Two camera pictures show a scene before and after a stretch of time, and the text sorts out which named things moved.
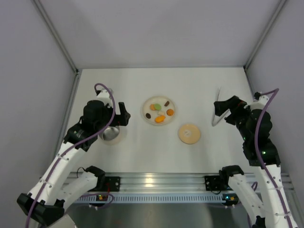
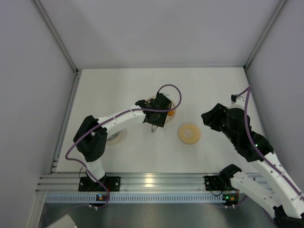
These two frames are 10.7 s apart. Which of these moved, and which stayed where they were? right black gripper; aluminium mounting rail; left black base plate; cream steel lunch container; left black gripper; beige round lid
Moved: right black gripper; left black gripper
Stayed: left black base plate; aluminium mounting rail; cream steel lunch container; beige round lid
